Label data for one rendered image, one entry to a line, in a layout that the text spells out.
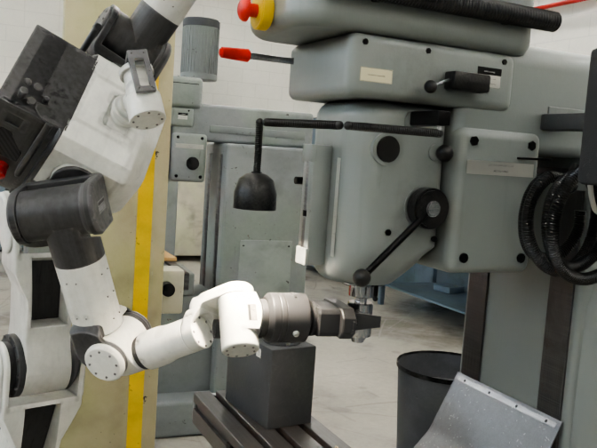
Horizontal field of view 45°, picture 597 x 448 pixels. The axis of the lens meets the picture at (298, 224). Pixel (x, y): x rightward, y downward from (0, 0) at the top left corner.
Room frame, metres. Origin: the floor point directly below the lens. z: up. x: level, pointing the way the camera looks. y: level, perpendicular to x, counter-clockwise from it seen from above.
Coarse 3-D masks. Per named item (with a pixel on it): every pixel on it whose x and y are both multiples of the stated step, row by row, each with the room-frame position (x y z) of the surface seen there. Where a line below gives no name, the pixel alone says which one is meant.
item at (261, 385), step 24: (240, 360) 1.72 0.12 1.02; (264, 360) 1.63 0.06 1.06; (288, 360) 1.62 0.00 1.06; (312, 360) 1.66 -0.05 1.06; (240, 384) 1.72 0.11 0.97; (264, 384) 1.62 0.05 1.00; (288, 384) 1.62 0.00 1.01; (312, 384) 1.66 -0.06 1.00; (240, 408) 1.71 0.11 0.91; (264, 408) 1.61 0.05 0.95; (288, 408) 1.63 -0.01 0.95
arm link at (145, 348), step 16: (128, 320) 1.35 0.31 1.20; (144, 320) 1.37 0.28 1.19; (112, 336) 1.30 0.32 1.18; (128, 336) 1.31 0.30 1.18; (144, 336) 1.30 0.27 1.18; (160, 336) 1.28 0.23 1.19; (176, 336) 1.26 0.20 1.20; (128, 352) 1.29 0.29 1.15; (144, 352) 1.28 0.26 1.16; (160, 352) 1.27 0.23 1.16; (176, 352) 1.27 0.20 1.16; (192, 352) 1.27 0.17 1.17; (128, 368) 1.30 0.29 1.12; (144, 368) 1.31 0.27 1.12
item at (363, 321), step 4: (356, 316) 1.29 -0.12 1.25; (360, 316) 1.29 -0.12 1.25; (364, 316) 1.29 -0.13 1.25; (368, 316) 1.29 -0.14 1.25; (372, 316) 1.30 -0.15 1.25; (376, 316) 1.30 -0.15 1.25; (380, 316) 1.30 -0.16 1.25; (356, 320) 1.28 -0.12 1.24; (360, 320) 1.29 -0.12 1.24; (364, 320) 1.29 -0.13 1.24; (368, 320) 1.29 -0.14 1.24; (372, 320) 1.30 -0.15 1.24; (376, 320) 1.30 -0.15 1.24; (380, 320) 1.30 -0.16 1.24; (356, 324) 1.28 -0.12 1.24; (360, 324) 1.29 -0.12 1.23; (364, 324) 1.29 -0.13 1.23; (368, 324) 1.29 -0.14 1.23; (372, 324) 1.30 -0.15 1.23; (376, 324) 1.30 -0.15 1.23; (356, 328) 1.29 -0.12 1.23; (360, 328) 1.29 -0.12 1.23; (364, 328) 1.29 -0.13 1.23; (368, 328) 1.29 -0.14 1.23
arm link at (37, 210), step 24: (24, 192) 1.24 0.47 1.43; (48, 192) 1.23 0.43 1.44; (72, 192) 1.23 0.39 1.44; (24, 216) 1.21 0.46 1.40; (48, 216) 1.21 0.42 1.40; (72, 216) 1.22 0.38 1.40; (48, 240) 1.24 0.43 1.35; (72, 240) 1.23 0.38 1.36; (96, 240) 1.26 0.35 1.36; (72, 264) 1.24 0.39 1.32
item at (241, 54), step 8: (224, 48) 1.29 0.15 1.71; (232, 48) 1.30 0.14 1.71; (240, 48) 1.31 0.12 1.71; (224, 56) 1.30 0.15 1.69; (232, 56) 1.30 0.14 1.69; (240, 56) 1.30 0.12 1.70; (248, 56) 1.31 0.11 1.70; (256, 56) 1.32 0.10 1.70; (264, 56) 1.33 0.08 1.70; (272, 56) 1.34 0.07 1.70; (280, 56) 1.35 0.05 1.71
